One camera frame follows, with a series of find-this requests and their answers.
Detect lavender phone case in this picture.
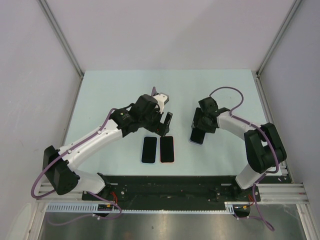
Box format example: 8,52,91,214
188,128,205,146

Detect black phone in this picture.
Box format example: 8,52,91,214
189,127,205,144

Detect pink phone case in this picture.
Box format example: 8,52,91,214
159,135,176,165

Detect light blue phone case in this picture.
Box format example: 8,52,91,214
140,135,158,165

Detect purple phone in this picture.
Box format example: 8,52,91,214
159,136,175,163

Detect blue phone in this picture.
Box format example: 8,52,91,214
141,136,158,164

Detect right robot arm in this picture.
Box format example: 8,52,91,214
190,96,287,201

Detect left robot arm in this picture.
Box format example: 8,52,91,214
43,93,173,200

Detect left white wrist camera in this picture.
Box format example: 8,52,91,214
151,86,169,114

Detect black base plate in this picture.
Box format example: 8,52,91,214
97,174,261,202

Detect right side aluminium rail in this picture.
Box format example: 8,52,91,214
252,71,288,174

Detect aluminium rail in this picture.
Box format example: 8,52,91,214
36,182,307,203
252,71,288,174

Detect aluminium front rail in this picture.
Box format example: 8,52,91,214
36,182,307,203

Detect white slotted cable duct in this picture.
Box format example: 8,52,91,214
46,202,236,215

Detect left corner aluminium post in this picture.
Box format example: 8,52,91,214
37,0,84,80

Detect corner aluminium post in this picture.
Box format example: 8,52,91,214
37,0,84,80
255,0,304,76

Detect right corner aluminium post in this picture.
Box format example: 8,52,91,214
255,0,304,76

